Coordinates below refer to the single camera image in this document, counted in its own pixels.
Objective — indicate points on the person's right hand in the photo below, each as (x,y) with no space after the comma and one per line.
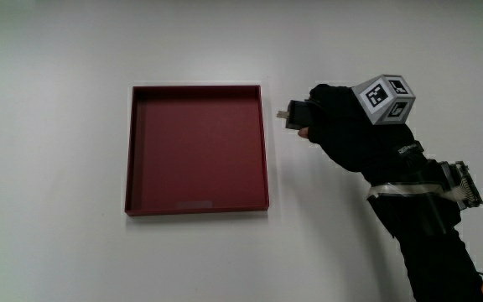
(350,134)

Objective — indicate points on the black charger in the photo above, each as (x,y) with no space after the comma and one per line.
(298,113)

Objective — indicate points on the person's right forearm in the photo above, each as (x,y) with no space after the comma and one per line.
(434,251)

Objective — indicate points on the white desk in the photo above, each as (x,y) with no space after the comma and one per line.
(48,168)

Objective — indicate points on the red square tray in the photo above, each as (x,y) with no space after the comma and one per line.
(199,151)

